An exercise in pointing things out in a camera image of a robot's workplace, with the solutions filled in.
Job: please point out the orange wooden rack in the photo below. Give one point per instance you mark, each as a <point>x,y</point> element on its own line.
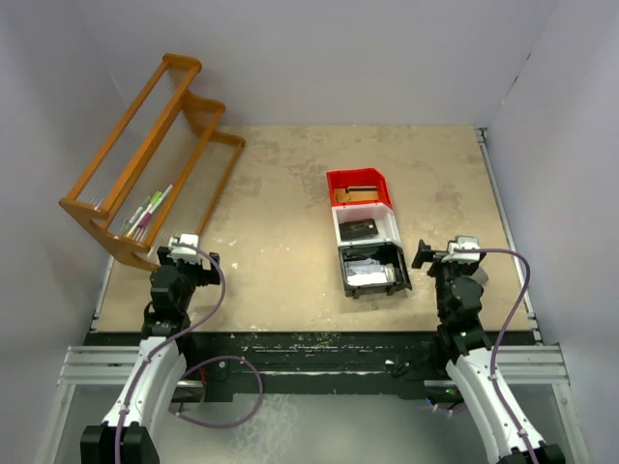
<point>168,135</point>

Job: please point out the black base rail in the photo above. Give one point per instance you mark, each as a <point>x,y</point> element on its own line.
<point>372,363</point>

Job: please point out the grey card holder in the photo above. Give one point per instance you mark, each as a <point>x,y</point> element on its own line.
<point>480,276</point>

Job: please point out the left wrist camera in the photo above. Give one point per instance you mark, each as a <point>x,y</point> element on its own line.
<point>183,247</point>

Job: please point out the green marker pen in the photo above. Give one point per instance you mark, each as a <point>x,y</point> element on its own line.
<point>141,209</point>

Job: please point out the white plastic bin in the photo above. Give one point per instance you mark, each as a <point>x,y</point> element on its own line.
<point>383,215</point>

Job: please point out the black plastic bin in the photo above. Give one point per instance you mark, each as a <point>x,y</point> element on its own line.
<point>390,255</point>

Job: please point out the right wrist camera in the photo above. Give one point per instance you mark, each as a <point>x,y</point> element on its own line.
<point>463,249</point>

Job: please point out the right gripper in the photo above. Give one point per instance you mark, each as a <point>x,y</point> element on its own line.
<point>425,254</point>

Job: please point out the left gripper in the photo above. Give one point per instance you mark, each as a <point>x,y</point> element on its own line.
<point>204,275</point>

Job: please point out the gold cards in red bin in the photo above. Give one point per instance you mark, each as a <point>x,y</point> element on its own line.
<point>356,194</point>

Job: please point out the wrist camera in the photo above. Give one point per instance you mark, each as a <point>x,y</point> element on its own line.
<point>463,249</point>
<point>183,247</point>

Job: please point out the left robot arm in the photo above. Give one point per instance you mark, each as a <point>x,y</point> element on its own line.
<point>128,432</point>

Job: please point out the red plastic bin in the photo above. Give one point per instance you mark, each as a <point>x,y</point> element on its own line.
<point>358,177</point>

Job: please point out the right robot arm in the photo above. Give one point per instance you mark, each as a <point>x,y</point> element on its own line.
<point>471,358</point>

